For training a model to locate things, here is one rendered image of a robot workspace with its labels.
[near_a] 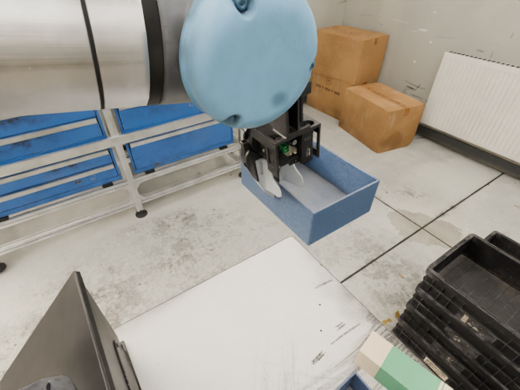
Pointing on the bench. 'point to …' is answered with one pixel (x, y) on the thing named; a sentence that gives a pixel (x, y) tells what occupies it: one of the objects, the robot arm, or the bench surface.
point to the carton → (395, 367)
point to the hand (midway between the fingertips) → (272, 186)
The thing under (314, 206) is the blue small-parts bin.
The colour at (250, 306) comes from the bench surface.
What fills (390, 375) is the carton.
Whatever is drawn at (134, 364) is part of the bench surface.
